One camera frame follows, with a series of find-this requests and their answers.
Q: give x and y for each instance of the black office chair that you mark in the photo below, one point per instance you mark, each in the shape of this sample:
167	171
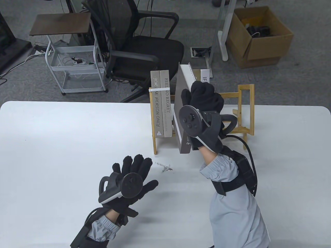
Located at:
155	49

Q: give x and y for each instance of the wooden book rack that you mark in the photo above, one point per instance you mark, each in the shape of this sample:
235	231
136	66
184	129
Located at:
230	95

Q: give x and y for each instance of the person's left hand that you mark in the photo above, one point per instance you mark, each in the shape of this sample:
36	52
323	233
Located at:
141	165

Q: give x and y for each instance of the power strip with plugs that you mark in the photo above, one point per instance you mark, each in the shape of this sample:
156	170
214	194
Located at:
41	49

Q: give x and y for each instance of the white cart with wooden top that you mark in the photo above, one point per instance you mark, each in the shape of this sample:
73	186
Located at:
59	23

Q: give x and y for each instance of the brown cardboard box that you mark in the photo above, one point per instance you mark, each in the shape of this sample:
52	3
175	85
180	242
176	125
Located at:
269	49

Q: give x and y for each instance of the white desk leg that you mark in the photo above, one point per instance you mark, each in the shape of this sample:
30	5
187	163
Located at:
223	38

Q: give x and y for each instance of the grey book with triangle mark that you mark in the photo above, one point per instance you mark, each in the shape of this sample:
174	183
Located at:
156	113

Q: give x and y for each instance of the person's right forearm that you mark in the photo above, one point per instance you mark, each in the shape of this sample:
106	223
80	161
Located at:
232	219

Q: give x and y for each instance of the person's right hand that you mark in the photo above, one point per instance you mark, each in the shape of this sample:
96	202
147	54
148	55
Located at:
204	95

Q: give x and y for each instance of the black stand base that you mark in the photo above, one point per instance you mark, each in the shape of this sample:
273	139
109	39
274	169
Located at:
10	44

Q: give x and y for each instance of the thick dark grey book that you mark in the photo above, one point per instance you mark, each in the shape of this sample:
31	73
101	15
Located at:
181	103

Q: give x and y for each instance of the black left hand controller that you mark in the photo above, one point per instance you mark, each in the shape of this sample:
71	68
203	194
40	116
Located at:
132	186

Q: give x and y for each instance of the person's left forearm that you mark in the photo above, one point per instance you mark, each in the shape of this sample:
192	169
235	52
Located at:
103	227

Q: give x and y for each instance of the white elastic band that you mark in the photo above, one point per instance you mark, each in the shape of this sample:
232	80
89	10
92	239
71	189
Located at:
159	89

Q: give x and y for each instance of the plain grey book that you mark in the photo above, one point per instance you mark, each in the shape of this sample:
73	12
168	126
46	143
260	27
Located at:
166	108

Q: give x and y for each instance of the olive book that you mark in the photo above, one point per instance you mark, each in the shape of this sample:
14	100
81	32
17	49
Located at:
197	76

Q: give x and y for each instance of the black hand controller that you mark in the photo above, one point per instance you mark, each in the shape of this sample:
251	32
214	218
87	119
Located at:
190	121
132	186

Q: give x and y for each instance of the black gear in cardboard box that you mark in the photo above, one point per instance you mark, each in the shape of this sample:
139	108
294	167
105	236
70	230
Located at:
258	29

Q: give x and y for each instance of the black right hand controller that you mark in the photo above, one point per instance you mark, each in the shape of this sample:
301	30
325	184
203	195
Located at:
190	121

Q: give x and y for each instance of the metal floor socket box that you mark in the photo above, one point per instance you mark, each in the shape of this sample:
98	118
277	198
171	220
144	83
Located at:
199	52

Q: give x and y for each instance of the black right wrist mount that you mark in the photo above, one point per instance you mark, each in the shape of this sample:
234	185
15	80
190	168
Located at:
243	165

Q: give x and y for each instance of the white book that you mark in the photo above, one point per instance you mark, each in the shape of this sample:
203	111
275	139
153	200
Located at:
205	77

